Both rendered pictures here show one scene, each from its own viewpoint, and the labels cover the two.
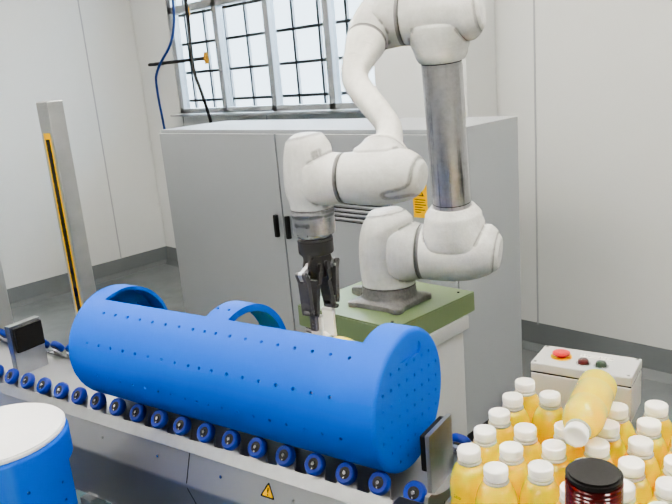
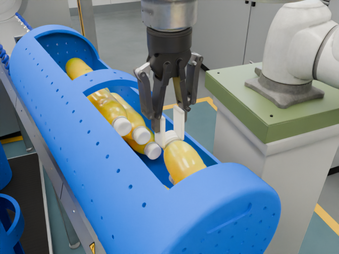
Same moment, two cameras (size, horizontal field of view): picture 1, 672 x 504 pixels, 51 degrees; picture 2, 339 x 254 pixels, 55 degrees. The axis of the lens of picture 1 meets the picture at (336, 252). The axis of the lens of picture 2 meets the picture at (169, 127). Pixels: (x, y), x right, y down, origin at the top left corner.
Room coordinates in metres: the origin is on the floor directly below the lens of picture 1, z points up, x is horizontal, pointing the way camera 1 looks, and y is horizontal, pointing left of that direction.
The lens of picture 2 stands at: (0.94, -0.16, 1.56)
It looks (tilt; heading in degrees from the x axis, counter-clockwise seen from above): 35 degrees down; 23
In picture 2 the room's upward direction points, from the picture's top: straight up
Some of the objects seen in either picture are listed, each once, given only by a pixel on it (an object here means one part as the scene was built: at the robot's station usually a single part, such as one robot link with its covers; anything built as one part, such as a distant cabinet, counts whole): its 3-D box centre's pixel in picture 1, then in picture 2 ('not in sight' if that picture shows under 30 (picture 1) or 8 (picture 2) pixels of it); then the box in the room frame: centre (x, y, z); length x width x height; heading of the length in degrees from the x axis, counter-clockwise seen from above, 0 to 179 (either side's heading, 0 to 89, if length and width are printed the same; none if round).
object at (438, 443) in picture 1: (436, 452); not in sight; (1.23, -0.16, 0.99); 0.10 x 0.02 x 0.12; 145
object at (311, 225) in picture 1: (313, 222); (169, 7); (1.44, 0.04, 1.42); 0.09 x 0.09 x 0.06
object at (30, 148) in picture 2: not in sight; (19, 115); (2.32, 1.55, 0.31); 0.06 x 0.06 x 0.63; 55
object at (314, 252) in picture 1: (316, 256); (169, 51); (1.44, 0.04, 1.35); 0.08 x 0.07 x 0.09; 145
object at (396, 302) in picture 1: (383, 291); (280, 79); (1.95, -0.13, 1.09); 0.22 x 0.18 x 0.06; 50
